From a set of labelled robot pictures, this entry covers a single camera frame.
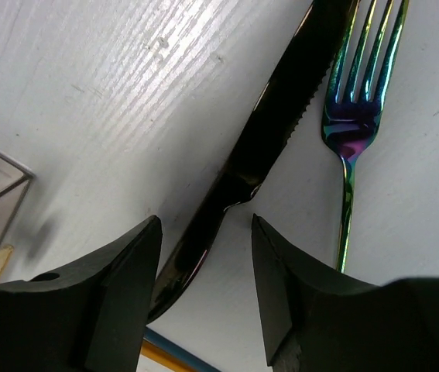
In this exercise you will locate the black knife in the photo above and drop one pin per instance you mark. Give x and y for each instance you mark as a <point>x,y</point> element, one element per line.
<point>283,101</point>

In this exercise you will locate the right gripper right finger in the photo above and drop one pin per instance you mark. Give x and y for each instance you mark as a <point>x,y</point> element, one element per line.
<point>311,315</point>

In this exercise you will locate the rainbow fork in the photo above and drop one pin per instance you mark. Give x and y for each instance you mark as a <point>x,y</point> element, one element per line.
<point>351,115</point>

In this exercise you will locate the blue chopstick right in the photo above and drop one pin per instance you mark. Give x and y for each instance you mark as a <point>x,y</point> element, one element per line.
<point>188,358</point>

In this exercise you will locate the orange chopstick right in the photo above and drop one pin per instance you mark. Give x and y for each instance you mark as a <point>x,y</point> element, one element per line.
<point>163,358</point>

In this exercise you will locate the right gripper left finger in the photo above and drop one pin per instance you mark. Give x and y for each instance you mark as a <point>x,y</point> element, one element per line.
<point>113,284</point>

